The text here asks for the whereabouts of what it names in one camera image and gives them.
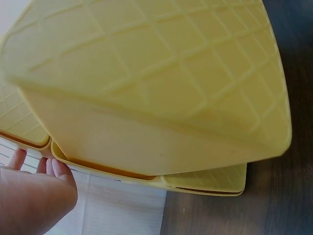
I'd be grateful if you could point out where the yellow quilted lid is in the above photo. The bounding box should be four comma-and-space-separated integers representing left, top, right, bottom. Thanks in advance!
0, 0, 293, 177
163, 162, 247, 193
0, 82, 51, 145

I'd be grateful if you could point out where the yellow compartment box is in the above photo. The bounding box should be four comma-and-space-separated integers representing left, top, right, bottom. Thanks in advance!
0, 83, 247, 197

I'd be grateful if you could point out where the person's left hand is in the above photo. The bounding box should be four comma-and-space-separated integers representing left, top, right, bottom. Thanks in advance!
0, 148, 79, 235

